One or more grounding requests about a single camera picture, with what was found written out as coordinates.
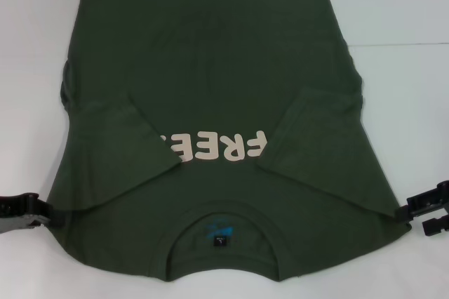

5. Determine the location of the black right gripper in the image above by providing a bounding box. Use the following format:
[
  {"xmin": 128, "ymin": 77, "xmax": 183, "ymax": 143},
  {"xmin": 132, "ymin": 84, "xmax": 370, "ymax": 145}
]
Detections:
[{"xmin": 394, "ymin": 178, "xmax": 449, "ymax": 237}]

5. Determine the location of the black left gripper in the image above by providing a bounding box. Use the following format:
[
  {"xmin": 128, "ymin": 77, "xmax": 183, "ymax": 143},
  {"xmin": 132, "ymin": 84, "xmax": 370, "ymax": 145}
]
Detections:
[{"xmin": 0, "ymin": 191, "xmax": 54, "ymax": 236}]

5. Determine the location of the dark green FREE t-shirt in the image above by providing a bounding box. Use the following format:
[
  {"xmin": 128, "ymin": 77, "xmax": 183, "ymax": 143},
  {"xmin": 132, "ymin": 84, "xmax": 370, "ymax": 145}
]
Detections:
[{"xmin": 45, "ymin": 0, "xmax": 413, "ymax": 284}]

